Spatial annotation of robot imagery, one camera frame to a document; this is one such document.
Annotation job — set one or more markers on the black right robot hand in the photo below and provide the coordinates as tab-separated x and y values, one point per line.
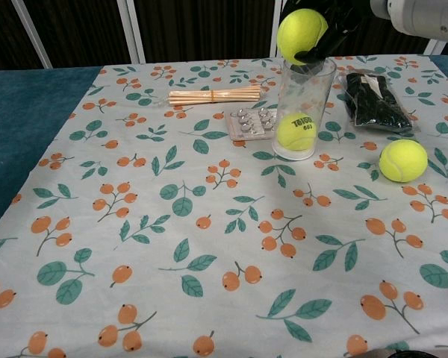
334	33

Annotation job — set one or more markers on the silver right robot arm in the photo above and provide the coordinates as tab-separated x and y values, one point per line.
422	16

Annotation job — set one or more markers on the clear plastic cup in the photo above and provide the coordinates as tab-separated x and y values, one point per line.
305	108

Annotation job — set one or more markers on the yellow printed tennis ball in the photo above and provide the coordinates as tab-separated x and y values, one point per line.
296	131

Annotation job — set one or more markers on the black item in plastic bag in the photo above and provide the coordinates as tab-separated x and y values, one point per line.
377	104

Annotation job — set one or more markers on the bundle of wooden sticks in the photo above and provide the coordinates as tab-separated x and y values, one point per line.
214	96

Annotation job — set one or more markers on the floral orange berry tablecloth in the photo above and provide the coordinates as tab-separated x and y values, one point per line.
224	223

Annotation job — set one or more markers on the white metal frame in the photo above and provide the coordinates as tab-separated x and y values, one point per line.
134	30

